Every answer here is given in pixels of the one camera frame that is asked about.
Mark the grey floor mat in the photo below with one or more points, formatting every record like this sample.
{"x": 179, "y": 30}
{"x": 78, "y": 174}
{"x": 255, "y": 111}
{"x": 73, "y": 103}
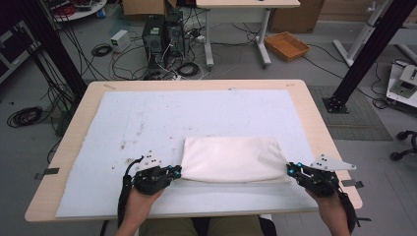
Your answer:
{"x": 357, "y": 121}

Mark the black metal frame post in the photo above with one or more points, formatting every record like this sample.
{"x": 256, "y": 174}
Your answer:
{"x": 370, "y": 55}
{"x": 52, "y": 49}

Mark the white foam mat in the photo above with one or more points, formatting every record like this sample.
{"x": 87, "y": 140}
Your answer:
{"x": 164, "y": 114}

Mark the white metal stand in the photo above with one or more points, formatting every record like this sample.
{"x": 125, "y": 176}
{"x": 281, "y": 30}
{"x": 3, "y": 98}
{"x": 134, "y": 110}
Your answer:
{"x": 359, "y": 36}

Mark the person's right hand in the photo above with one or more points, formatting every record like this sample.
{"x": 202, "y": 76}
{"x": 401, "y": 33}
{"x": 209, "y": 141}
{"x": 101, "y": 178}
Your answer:
{"x": 327, "y": 205}

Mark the black office chair base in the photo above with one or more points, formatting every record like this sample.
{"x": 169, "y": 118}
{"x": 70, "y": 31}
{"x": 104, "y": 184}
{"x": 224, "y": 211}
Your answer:
{"x": 405, "y": 146}

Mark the black computer tower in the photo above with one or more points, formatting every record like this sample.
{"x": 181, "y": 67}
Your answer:
{"x": 153, "y": 39}
{"x": 174, "y": 36}

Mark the orange woven basket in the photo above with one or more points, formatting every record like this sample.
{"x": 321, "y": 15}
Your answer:
{"x": 286, "y": 46}

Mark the white power supply box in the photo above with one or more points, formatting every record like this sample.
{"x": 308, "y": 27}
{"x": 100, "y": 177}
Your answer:
{"x": 120, "y": 40}

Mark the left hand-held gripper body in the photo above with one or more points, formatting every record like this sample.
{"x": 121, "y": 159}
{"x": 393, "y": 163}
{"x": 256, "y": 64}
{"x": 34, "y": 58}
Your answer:
{"x": 150, "y": 180}

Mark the white tank top black trim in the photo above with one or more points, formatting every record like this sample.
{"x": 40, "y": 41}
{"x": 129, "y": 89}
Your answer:
{"x": 232, "y": 159}

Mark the closed brown cardboard box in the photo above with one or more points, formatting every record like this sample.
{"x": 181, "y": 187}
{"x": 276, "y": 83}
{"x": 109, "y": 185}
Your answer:
{"x": 295, "y": 14}

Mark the black tape strip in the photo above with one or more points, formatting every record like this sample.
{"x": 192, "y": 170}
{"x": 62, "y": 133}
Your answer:
{"x": 352, "y": 183}
{"x": 49, "y": 171}

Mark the light wooden desk white legs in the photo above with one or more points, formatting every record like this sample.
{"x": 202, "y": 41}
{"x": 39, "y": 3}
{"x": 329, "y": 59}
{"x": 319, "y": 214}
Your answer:
{"x": 249, "y": 3}

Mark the round white table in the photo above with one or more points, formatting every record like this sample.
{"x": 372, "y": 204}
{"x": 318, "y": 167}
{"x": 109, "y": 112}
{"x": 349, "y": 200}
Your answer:
{"x": 78, "y": 10}

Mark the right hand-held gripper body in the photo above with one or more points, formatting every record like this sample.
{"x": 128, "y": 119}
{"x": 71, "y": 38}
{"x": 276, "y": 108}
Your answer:
{"x": 321, "y": 182}

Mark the person's left hand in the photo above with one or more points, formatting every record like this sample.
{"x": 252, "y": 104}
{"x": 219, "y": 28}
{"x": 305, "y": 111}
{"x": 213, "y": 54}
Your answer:
{"x": 139, "y": 203}

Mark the white machine housing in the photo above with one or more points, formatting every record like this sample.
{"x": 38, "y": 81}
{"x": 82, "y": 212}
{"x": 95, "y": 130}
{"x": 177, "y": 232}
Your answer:
{"x": 405, "y": 85}

